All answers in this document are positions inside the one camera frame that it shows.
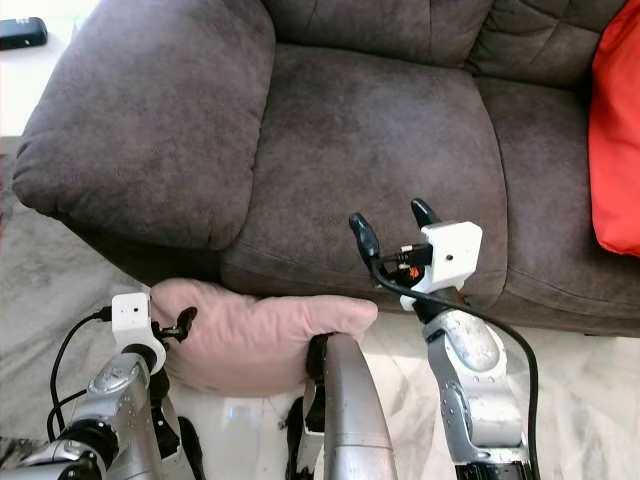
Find pink pillow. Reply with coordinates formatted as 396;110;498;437
150;278;379;398

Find red pillow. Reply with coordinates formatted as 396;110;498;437
588;5;640;258

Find dark brown fabric sofa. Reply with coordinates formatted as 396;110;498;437
12;0;640;336

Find small black device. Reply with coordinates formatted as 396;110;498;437
0;18;49;51

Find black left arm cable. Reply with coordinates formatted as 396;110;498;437
47;308;113;446

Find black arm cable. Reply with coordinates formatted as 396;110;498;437
368;258;541;480
47;308;113;446

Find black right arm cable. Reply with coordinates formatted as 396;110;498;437
368;258;541;480

